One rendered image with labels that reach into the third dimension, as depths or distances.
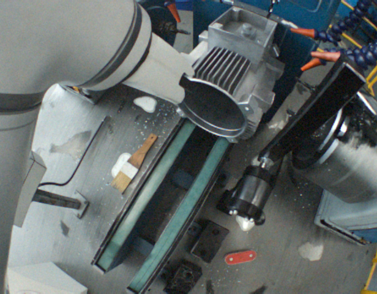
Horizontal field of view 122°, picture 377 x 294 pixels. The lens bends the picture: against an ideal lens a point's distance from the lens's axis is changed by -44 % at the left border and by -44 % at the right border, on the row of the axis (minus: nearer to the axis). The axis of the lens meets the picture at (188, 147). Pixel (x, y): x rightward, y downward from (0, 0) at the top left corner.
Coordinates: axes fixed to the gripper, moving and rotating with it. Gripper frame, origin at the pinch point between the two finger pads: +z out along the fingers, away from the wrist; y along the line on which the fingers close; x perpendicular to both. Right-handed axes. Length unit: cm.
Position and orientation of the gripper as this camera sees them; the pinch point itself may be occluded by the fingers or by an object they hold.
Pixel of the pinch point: (172, 82)
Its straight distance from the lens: 29.7
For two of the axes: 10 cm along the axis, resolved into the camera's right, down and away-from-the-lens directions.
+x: 4.3, -8.8, -2.0
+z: 2.7, -0.9, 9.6
